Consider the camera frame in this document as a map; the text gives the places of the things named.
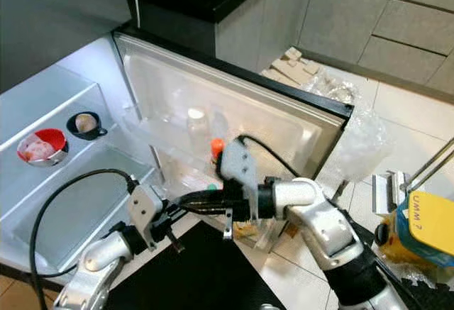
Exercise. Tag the black floor mat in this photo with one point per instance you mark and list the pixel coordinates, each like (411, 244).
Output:
(184, 274)

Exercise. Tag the clear bubble wrap bundle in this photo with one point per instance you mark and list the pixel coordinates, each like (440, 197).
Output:
(362, 140)

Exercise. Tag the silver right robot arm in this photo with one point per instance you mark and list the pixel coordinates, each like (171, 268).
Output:
(333, 232)

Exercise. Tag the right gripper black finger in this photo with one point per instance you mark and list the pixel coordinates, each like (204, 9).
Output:
(209, 194)
(207, 209)

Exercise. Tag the brown potato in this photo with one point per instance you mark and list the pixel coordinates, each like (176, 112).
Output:
(86, 122)

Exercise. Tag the cardboard packing inserts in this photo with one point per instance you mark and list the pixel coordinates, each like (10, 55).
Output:
(287, 65)

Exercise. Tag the green bottle cap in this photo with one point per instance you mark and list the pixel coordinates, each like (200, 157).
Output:
(211, 186)

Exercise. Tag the glass fridge shelf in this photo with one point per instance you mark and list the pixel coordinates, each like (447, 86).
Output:
(96, 157)

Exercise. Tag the silver fridge compartment door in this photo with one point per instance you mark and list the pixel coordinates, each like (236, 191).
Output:
(277, 104)

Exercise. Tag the grey kitchen cabinet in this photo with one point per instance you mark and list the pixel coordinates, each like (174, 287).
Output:
(362, 19)

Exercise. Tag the steel bowl with red food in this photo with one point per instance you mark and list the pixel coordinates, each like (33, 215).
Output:
(42, 147)

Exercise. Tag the steel metal bracket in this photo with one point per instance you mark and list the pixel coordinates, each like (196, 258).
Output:
(390, 193)

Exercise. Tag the steel rods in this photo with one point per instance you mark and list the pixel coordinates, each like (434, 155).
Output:
(433, 164)

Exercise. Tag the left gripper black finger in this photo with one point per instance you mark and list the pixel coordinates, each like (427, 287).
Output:
(174, 239)
(181, 198)

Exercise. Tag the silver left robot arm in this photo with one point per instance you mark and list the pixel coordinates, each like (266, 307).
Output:
(99, 260)

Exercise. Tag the clear white capped bottle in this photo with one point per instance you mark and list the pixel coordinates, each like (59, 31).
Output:
(197, 129)

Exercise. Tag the silver fridge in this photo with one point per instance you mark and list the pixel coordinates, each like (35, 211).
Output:
(71, 239)

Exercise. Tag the yellow food jar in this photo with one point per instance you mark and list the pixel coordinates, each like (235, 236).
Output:
(245, 228)

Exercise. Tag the clear fridge door bin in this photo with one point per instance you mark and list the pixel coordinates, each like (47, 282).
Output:
(163, 140)

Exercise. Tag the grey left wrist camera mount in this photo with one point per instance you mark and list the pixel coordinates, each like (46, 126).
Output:
(145, 211)

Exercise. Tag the dark grey cup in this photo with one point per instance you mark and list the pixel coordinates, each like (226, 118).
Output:
(98, 135)

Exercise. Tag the silver freezer door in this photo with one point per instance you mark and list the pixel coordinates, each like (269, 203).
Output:
(57, 19)

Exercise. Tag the orange capped bottle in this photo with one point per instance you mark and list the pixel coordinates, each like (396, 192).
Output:
(217, 148)

